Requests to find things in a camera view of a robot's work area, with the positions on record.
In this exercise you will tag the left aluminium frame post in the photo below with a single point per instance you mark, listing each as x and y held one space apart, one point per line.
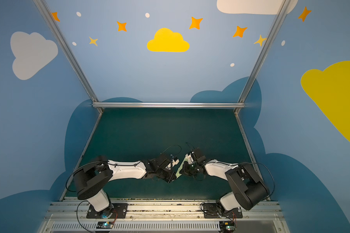
52 24

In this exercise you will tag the right aluminium frame post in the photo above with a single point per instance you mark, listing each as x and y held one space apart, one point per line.
275 27

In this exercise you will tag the aluminium front rail bed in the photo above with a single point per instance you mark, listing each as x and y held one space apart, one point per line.
161 216

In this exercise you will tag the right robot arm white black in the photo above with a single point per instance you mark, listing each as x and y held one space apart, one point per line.
247 187

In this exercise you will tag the left green controller board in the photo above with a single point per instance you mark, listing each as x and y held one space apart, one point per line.
105 225

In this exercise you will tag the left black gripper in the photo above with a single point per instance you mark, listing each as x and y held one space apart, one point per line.
169 168

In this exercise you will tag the dark green table mat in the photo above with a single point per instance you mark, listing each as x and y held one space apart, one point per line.
130 135

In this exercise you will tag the back horizontal aluminium bar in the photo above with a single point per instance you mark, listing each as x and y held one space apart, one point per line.
167 105

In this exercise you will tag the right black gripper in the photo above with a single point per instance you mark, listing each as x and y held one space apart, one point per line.
189 166

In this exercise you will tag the light green paper sheet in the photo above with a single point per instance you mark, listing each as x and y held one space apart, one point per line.
182 166

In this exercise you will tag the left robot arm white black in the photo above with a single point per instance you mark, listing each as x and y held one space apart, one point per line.
91 178

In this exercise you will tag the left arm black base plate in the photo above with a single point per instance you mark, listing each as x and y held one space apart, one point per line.
115 210

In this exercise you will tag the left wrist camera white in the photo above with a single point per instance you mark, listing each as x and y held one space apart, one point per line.
175 162

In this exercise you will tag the aluminium frame post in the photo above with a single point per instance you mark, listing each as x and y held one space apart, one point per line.
52 24
275 27

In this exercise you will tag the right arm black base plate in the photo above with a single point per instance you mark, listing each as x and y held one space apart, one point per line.
213 210

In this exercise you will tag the green controller board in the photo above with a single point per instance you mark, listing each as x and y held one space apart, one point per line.
227 226
105 225

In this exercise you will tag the right green controller board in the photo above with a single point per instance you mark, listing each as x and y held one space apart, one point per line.
227 226

